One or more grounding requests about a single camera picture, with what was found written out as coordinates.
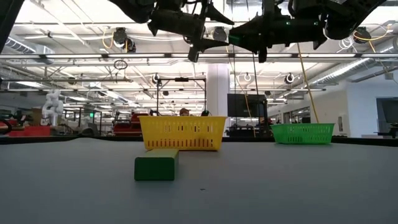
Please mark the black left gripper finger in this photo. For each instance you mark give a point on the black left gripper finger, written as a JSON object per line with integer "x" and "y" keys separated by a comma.
{"x": 214, "y": 43}
{"x": 217, "y": 15}

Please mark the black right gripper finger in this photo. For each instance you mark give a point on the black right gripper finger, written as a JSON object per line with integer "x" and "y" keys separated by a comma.
{"x": 253, "y": 26}
{"x": 255, "y": 43}

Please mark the dark green long block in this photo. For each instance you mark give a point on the dark green long block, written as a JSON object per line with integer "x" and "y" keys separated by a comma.
{"x": 155, "y": 168}

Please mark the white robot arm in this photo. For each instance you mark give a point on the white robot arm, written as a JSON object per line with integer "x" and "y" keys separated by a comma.
{"x": 53, "y": 105}

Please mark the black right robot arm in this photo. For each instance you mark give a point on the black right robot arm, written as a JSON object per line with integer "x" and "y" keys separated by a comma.
{"x": 342, "y": 18}

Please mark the white building column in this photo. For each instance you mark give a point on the white building column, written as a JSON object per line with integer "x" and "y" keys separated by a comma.
{"x": 217, "y": 90}

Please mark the black monitor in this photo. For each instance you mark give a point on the black monitor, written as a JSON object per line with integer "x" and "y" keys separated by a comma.
{"x": 242, "y": 105}

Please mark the person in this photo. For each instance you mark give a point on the person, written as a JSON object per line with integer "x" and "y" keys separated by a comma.
{"x": 184, "y": 112}

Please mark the yellow plastic basket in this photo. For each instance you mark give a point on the yellow plastic basket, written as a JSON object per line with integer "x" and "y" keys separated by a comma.
{"x": 183, "y": 132}

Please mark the green plastic basket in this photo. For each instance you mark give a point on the green plastic basket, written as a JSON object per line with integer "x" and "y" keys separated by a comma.
{"x": 303, "y": 133}

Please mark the red cart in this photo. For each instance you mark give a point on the red cart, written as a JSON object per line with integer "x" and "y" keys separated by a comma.
{"x": 129, "y": 124}

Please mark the dark display panel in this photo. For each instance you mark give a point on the dark display panel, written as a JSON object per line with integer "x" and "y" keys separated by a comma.
{"x": 388, "y": 112}

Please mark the red bin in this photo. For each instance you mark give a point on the red bin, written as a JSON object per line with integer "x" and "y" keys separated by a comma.
{"x": 29, "y": 130}

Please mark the silver ventilation duct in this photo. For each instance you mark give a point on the silver ventilation duct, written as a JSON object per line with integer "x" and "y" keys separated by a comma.
{"x": 342, "y": 71}

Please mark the black gantry frame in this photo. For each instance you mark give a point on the black gantry frame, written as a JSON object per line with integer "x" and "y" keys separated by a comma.
{"x": 157, "y": 93}

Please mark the black table frame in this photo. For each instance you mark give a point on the black table frame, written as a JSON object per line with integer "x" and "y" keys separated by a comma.
{"x": 46, "y": 140}

